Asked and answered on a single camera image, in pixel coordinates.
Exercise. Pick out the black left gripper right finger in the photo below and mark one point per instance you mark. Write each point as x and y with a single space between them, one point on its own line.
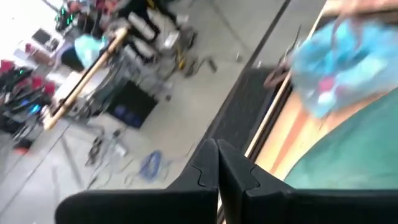
295 208

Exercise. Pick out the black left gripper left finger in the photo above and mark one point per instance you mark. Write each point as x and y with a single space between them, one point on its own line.
140 207

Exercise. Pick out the teal cloth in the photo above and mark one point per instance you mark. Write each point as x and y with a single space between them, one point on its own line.
357 149

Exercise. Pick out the red drink bottle white cap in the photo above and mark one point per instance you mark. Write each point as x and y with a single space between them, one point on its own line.
326 84

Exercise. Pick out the black computer tower blue lights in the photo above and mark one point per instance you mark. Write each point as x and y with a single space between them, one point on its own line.
132 105

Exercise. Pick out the wooden pole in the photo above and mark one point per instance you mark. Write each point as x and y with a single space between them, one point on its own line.
84 81

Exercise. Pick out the person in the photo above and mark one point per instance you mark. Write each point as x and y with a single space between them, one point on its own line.
88 49

